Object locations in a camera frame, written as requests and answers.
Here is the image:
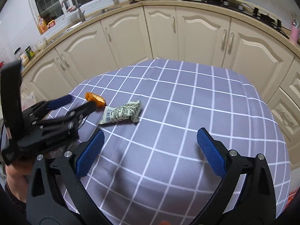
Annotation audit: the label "left hand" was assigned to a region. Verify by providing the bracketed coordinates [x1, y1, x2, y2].
[5, 160, 35, 203]

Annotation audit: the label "orange box on windowsill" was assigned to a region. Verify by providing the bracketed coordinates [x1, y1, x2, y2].
[38, 16, 56, 34]

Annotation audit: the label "orange peel piece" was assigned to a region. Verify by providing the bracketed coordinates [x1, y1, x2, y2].
[85, 92, 106, 108]

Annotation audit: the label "cream lower cabinets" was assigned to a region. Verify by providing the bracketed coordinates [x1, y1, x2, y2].
[23, 1, 299, 169]

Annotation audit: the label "right hand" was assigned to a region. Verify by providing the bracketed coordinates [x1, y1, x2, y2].
[159, 220, 171, 225]

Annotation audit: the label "pink utensil cup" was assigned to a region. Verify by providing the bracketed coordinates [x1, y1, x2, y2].
[289, 19, 299, 44]

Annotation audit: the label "sink faucet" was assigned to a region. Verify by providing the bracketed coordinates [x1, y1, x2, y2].
[61, 0, 86, 22]

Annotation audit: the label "crumpled white green wrapper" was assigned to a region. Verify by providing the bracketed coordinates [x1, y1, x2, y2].
[99, 100, 142, 125]

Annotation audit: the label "purple checked tablecloth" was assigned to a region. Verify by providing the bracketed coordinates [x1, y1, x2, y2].
[45, 58, 293, 225]

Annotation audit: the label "black gas stove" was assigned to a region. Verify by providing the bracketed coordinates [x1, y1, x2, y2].
[185, 0, 291, 38]

